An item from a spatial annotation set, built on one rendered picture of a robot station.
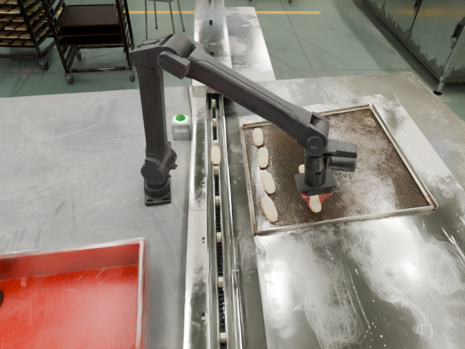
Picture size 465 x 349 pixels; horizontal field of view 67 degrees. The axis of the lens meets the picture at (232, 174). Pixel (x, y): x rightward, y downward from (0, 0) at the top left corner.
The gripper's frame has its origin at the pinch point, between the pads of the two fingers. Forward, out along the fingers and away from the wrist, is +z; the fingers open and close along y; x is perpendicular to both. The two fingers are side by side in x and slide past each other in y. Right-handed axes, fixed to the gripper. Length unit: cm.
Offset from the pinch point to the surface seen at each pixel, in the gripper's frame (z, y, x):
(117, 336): 2, -54, -30
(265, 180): 0.2, -12.5, 11.7
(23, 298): -2, -79, -18
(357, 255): 1.2, 6.3, -18.4
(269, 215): 0.2, -13.4, -2.1
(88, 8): 18, -135, 279
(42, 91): 63, -187, 226
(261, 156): 0.2, -11.9, 22.8
